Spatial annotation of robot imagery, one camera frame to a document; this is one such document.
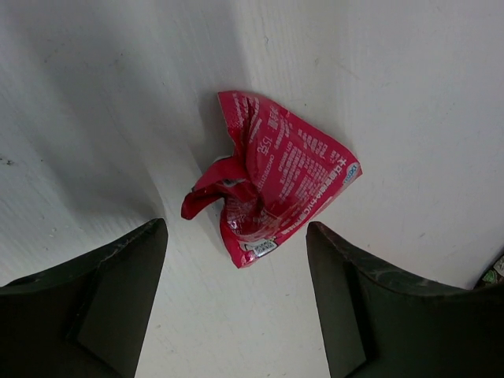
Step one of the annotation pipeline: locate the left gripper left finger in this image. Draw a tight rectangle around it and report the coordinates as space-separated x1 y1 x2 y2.
1 218 169 377

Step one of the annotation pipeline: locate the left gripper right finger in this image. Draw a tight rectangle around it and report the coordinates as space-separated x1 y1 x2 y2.
306 222 503 377

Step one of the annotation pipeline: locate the dark purple candy wrapper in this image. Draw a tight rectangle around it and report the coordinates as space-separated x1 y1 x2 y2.
474 254 504 288

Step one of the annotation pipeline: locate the small pink snack packet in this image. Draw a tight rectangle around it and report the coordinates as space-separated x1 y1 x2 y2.
181 91 361 269

